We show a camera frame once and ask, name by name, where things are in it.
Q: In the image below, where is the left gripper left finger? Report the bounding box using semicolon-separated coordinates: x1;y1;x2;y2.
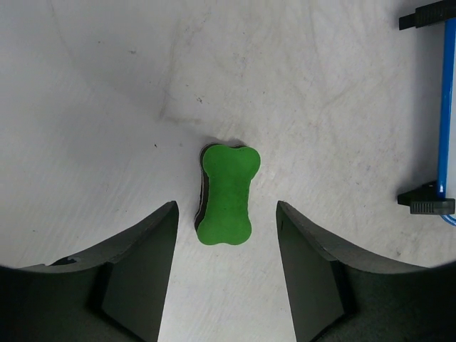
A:
1;201;179;341

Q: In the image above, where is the black whiteboard foot left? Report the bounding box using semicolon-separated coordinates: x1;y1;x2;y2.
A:
397;181;455;216

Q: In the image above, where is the black whiteboard foot right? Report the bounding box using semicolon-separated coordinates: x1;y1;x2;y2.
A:
398;0;456;31

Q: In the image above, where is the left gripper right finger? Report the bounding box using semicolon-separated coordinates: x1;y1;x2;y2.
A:
276;201;455;341

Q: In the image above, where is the black whiteboard foot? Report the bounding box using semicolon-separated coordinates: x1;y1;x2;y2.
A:
398;0;456;31
397;181;455;216

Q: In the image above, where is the blue framed whiteboard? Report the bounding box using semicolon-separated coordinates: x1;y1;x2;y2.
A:
436;0;456;226

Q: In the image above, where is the green bone-shaped eraser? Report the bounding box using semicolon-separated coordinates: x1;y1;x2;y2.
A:
195;143;261;246

